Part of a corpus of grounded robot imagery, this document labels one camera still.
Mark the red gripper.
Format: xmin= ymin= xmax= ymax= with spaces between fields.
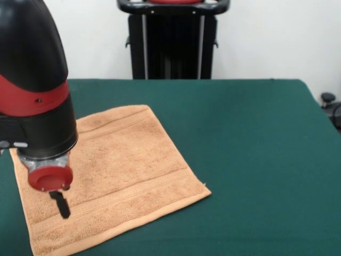
xmin=28 ymin=165 xmax=74 ymax=220

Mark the tan terry towel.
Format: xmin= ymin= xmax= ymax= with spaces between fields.
xmin=10 ymin=104 xmax=213 ymax=256

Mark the dark green table cloth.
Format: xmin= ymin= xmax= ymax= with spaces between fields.
xmin=0 ymin=78 xmax=341 ymax=256

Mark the grey chair base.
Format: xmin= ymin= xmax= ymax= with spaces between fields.
xmin=320 ymin=92 xmax=341 ymax=129

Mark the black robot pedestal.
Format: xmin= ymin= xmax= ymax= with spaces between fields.
xmin=116 ymin=0 xmax=231 ymax=80

